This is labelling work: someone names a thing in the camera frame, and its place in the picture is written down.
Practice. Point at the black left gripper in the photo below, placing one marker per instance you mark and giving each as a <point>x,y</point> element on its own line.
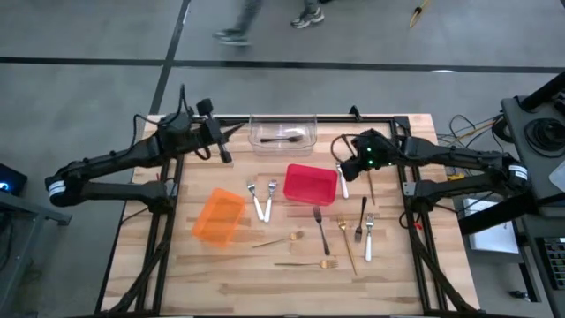
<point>226,152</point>

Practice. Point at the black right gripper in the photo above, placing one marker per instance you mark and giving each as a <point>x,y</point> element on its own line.
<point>377,146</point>

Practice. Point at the black fork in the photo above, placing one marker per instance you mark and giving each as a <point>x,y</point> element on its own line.
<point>358,233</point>
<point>287,139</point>
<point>318,219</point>

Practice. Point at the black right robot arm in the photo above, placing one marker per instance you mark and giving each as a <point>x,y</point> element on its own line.
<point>463,156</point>

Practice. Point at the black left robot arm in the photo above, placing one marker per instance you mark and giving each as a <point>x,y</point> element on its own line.
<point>110,159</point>

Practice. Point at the clear plastic bin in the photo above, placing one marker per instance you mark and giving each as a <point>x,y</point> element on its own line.
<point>265,126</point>

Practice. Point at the black clamp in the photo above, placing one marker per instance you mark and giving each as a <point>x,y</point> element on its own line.
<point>354,112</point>

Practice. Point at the red plastic bin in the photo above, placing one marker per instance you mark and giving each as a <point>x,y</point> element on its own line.
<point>309,185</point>

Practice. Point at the orange translucent plastic bin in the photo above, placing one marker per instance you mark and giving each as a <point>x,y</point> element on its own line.
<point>218,216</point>

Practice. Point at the person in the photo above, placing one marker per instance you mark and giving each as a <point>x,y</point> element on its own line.
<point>309,17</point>

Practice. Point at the white paper box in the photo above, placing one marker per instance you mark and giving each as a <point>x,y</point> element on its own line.
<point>490,229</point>

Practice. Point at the grey equipment cart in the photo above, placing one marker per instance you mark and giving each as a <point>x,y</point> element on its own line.
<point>516,123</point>

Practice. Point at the grey metal desk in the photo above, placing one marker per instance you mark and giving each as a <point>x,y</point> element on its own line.
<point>44,216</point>

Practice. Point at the black control keypad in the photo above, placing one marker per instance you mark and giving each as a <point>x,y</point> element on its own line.
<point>556,265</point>

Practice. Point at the black computer with blue light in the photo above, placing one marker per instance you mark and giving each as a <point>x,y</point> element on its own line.
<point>13,176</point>

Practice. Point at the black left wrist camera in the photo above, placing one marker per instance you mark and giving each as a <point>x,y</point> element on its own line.
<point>214,128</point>

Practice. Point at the black metal table frame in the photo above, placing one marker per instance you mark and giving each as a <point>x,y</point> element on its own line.
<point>379,119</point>

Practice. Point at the silver mounting bracket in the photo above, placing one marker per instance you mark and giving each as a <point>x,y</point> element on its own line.
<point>408,189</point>
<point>172,190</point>

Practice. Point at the black metal post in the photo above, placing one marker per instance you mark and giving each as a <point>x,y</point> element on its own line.
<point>543,93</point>

